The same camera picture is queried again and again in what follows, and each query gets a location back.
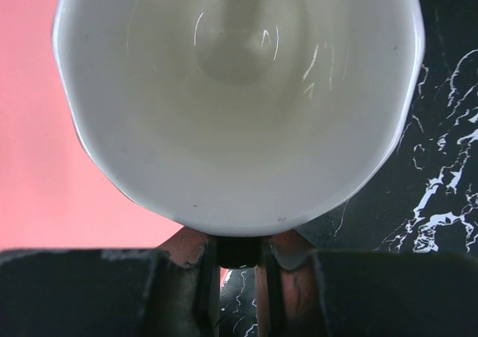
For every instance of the grey faceted mug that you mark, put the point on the grey faceted mug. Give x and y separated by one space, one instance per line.
239 117

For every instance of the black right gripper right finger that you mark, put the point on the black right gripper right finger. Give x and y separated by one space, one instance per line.
306 291

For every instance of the pink plastic tray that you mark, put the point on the pink plastic tray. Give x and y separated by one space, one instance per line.
52 195

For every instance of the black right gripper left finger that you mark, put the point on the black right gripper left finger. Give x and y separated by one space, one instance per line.
171 290

